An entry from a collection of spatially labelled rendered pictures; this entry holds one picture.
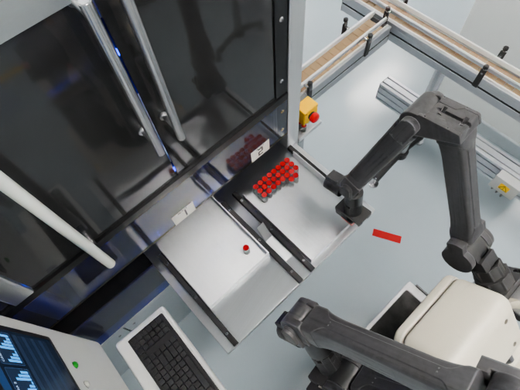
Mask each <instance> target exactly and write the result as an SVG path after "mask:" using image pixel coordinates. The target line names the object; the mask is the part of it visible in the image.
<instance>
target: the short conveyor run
mask: <svg viewBox="0 0 520 390"><path fill-rule="evenodd" d="M374 14H375V10H373V11H372V12H370V13H369V14H367V15H366V16H365V17H364V18H363V19H361V20H360V21H359V22H357V23H356V24H354V25H353V26H352V27H350V28H349V27H348V26H347V22H348V17H345V18H344V23H343V25H342V30H341V35H340V36H339V37H337V38H336V39H335V40H334V41H333V42H332V43H330V44H329V45H327V46H326V47H324V48H323V49H322V50H321V51H320V52H319V53H317V54H316V55H314V56H313V57H312V58H310V59H309V60H307V61H306V62H305V63H304V64H303V65H302V77H301V91H300V96H301V95H302V94H304V93H305V94H307V95H308V96H309V97H310V98H312V99H313V100H314V101H315V100H316V99H317V98H319V97H320V96H321V95H322V94H324V93H325V92H326V91H328V90H329V89H330V88H331V87H332V86H334V85H335V84H336V83H337V82H338V81H339V80H341V79H342V78H343V77H345V76H346V75H347V74H349V73H350V72H351V71H352V70H353V69H354V68H355V67H357V66H358V65H359V64H361V63H362V62H363V61H364V60H366V59H367V58H368V57H369V56H370V55H371V54H373V53H374V52H375V51H376V50H378V49H379V48H380V47H382V46H383V45H384V44H385V43H387V41H388V37H389V33H390V31H391V28H392V27H391V26H389V25H388V24H387V25H386V24H385V22H386V21H387V17H384V18H383V19H382V20H381V21H380V20H378V19H376V18H375V17H374V16H373V15H374Z"/></svg>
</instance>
